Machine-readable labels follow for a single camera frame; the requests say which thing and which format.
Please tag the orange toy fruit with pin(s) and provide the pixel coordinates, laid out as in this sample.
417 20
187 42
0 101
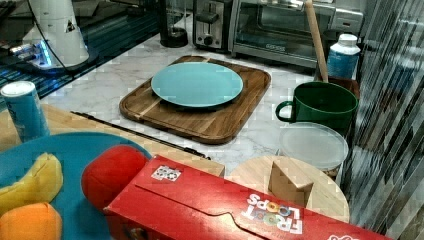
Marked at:
38 221

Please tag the silver black toaster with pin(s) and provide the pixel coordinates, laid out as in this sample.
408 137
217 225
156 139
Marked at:
211 22

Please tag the yellow toy banana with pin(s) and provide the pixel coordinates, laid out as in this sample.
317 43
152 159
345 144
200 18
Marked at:
41 183

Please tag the blue fruit bowl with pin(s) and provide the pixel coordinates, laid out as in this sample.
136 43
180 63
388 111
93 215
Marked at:
80 219

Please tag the wooden rolling pin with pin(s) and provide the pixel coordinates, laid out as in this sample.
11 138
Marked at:
316 37

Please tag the green mug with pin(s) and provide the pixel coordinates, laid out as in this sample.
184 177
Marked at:
323 103

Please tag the dark coffee maker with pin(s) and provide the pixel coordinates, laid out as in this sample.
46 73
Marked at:
172 23

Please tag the blue white plastic bottle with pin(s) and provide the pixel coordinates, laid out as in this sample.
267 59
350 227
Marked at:
343 57

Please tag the round wooden board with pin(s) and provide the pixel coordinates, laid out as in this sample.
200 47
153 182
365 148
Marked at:
325 198

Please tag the red toy apple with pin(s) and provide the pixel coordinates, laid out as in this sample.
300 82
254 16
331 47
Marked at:
107 175

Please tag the stainless toaster oven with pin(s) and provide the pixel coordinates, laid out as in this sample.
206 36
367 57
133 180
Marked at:
278 30

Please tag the wooden block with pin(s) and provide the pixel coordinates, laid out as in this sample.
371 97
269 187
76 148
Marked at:
288 182

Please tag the clear lidded plastic container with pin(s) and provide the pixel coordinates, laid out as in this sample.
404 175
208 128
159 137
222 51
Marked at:
314 144

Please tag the teal round plate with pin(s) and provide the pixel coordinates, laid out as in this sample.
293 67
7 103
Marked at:
197 84

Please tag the black thin rod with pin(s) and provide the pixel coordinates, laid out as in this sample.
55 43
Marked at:
169 144

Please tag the blue cylindrical can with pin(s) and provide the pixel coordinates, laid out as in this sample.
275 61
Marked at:
24 107

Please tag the red Froot Loops box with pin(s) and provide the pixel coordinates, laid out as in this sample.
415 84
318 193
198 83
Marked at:
168 200

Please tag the light wooden cutting board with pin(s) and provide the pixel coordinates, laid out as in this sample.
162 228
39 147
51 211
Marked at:
60 121

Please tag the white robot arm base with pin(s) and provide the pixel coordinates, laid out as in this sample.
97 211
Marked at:
55 42

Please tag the wooden serving tray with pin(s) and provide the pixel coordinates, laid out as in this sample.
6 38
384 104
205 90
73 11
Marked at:
216 125

